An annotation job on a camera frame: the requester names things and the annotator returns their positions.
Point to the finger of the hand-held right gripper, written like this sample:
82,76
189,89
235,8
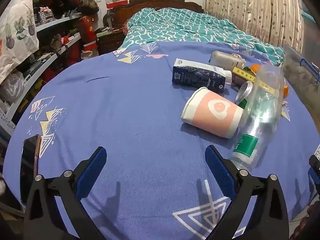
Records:
314,165

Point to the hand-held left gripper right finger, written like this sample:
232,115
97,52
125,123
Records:
220,172

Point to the orange fruit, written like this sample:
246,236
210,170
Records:
255,68

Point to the red bag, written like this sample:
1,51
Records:
88,30

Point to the yellow cardboard box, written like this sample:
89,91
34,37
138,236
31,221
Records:
241,72

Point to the black smartphone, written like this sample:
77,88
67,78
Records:
28,165

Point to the dark blue milk carton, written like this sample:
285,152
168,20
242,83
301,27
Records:
195,76

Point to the brown handbag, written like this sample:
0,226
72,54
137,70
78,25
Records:
88,3

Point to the white floral cloth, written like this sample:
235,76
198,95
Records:
17,30

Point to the silver aluminium can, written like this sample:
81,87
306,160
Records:
243,90

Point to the grey metal shelf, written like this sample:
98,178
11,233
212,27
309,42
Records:
57,21

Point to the pink white paper cup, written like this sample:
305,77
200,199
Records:
212,115

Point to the clear plastic bottle green label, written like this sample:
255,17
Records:
260,120

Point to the beige leaf-print curtain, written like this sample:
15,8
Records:
250,10

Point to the dark wooden nightstand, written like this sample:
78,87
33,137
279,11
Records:
110,42

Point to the teal patterned quilt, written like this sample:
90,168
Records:
187,27

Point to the clear plastic storage box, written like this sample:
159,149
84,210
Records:
297,75

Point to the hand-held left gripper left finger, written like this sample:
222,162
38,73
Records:
91,172

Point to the carved wooden headboard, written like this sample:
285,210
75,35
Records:
160,1

